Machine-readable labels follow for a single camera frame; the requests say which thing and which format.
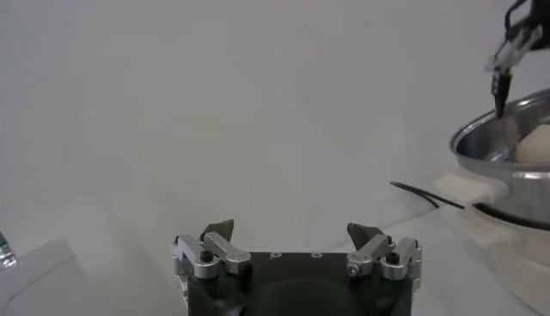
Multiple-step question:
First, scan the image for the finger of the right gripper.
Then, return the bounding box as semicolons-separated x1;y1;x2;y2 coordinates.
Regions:
485;24;545;119

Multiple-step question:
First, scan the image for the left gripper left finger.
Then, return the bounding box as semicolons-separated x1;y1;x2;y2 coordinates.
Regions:
171;218;253;280

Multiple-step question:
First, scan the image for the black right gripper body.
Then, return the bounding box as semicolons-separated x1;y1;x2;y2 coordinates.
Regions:
530;0;550;51

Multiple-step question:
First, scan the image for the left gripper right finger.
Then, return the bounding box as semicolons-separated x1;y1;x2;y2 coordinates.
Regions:
345;222;425;282

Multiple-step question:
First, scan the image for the white steamed baozi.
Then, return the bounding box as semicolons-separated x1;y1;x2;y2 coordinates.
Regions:
513;123;550;165

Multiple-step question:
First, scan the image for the stainless steel steamer basket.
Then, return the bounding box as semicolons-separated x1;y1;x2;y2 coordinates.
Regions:
449;88;550;228

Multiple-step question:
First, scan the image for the cream electric cooker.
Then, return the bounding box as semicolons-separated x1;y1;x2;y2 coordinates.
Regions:
431;170;550;316

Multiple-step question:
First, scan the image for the white cabinet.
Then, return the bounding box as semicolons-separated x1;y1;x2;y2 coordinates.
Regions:
0;238;102;316

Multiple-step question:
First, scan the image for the small dark green object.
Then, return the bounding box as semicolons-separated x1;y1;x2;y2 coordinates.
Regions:
0;230;17;271

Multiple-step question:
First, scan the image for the black cooker power cable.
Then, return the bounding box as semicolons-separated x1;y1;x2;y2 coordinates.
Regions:
388;180;468;210

